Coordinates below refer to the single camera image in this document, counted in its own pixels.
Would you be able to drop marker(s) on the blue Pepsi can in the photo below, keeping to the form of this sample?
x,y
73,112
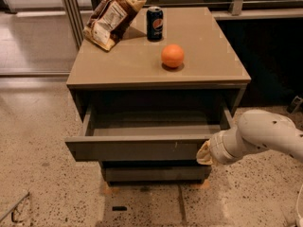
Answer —
x,y
154,23

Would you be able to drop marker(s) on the grey top drawer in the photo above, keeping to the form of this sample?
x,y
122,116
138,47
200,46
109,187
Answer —
x,y
147,136

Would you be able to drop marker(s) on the orange fruit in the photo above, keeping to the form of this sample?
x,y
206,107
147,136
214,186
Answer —
x,y
172,55

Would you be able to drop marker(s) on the metal railing post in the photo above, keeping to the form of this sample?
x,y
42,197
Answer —
x,y
236,7

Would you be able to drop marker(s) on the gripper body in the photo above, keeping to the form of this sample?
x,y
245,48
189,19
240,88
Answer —
x,y
218,148

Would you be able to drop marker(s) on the grey drawer cabinet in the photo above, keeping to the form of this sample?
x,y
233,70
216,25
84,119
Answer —
x,y
131,78

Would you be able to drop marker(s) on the metal window frame post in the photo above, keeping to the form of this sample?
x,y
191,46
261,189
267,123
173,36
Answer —
x,y
72,11

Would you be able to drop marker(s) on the small black floor object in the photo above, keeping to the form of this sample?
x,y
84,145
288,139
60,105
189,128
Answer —
x,y
119,208

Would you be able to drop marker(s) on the dark object on floor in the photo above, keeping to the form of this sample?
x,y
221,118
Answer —
x,y
295,104

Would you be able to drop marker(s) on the brown snack bag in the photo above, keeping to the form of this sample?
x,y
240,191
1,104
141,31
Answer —
x,y
110,20

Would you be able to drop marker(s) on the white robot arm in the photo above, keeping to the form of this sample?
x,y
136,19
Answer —
x,y
256,131

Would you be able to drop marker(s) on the metal frame on floor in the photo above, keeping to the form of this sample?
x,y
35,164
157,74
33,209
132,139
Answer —
x,y
10,212

